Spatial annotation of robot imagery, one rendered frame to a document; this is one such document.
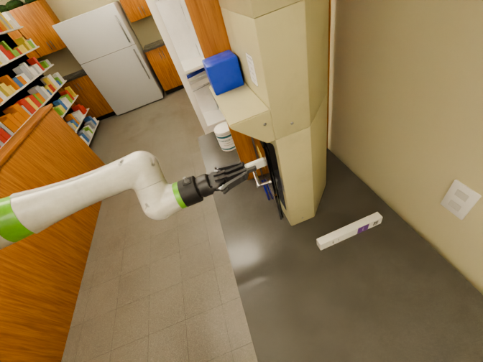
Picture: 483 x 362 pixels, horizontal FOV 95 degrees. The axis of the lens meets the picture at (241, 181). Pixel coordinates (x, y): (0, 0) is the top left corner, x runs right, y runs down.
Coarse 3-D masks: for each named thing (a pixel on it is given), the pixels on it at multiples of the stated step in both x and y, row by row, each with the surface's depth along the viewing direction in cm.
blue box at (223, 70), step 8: (216, 56) 72; (224, 56) 69; (232, 56) 67; (208, 64) 68; (216, 64) 66; (224, 64) 67; (232, 64) 68; (208, 72) 67; (216, 72) 68; (224, 72) 68; (232, 72) 69; (240, 72) 70; (216, 80) 69; (224, 80) 70; (232, 80) 71; (240, 80) 71; (216, 88) 71; (224, 88) 72; (232, 88) 72
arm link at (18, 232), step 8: (0, 200) 55; (8, 200) 55; (0, 208) 53; (8, 208) 53; (0, 216) 52; (8, 216) 53; (16, 216) 54; (0, 224) 52; (8, 224) 53; (16, 224) 54; (0, 232) 52; (8, 232) 53; (16, 232) 54; (24, 232) 56; (32, 232) 58; (0, 240) 53; (8, 240) 54; (16, 240) 56; (0, 248) 55
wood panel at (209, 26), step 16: (192, 0) 68; (208, 0) 69; (192, 16) 70; (208, 16) 71; (208, 32) 74; (224, 32) 76; (208, 48) 77; (224, 48) 79; (240, 144) 107; (240, 160) 114
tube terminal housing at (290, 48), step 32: (320, 0) 52; (256, 32) 46; (288, 32) 47; (320, 32) 56; (256, 64) 54; (288, 64) 51; (320, 64) 62; (288, 96) 57; (320, 96) 68; (288, 128) 63; (320, 128) 76; (288, 160) 71; (320, 160) 86; (288, 192) 82; (320, 192) 99
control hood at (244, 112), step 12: (216, 96) 72; (228, 96) 70; (240, 96) 68; (252, 96) 65; (228, 108) 64; (240, 108) 62; (252, 108) 60; (264, 108) 59; (228, 120) 60; (240, 120) 58; (252, 120) 58; (264, 120) 59; (240, 132) 60; (252, 132) 61; (264, 132) 62
